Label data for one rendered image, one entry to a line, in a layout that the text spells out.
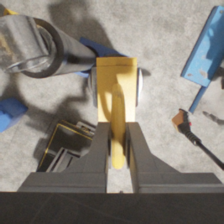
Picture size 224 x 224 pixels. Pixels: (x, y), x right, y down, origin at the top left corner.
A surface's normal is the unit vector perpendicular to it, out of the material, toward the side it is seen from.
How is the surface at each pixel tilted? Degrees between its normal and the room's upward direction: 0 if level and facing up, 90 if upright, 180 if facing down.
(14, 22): 37
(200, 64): 0
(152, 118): 0
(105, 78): 0
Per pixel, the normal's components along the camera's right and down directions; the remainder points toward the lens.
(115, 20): -0.01, 0.29
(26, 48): 0.55, 0.03
